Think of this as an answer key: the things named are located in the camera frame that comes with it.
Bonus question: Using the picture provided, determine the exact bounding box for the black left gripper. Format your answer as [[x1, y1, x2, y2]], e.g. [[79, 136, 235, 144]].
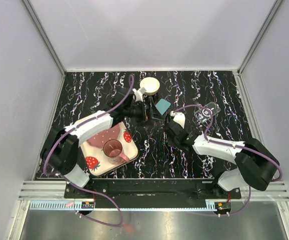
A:
[[124, 97, 165, 128]]

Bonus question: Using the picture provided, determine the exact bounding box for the phone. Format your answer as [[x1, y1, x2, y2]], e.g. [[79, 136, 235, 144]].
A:
[[155, 99, 171, 115]]

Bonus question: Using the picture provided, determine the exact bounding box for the clear transparent phone case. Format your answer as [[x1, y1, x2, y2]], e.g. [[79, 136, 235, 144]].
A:
[[194, 102, 221, 123]]

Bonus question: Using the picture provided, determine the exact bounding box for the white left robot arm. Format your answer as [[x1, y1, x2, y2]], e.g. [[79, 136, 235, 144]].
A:
[[40, 88, 164, 198]]

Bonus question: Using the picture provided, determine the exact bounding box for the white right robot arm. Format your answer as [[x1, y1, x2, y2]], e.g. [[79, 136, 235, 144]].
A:
[[164, 120, 282, 198]]

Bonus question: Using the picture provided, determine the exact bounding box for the cream ceramic bowl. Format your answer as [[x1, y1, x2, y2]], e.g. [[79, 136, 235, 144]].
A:
[[140, 77, 160, 96]]

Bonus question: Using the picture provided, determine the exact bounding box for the pink dotted plate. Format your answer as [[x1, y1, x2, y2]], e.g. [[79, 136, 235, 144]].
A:
[[86, 124, 121, 149]]

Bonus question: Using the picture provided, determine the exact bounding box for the white strawberry tray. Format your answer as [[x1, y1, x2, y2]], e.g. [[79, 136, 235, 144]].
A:
[[80, 122, 139, 177]]

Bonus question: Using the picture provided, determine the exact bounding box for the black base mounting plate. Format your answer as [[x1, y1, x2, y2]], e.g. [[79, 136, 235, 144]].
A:
[[63, 177, 242, 201]]

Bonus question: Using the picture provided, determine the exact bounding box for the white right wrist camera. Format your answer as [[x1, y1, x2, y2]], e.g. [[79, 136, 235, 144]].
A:
[[170, 111, 186, 129]]

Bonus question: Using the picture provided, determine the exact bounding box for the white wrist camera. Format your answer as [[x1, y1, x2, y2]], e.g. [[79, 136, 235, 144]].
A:
[[170, 111, 186, 129], [132, 87, 146, 103]]

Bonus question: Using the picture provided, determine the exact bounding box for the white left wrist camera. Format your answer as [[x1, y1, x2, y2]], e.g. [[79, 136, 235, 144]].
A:
[[132, 87, 146, 103]]

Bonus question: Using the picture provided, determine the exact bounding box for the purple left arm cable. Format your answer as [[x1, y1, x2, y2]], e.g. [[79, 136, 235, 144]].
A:
[[43, 74, 135, 226]]

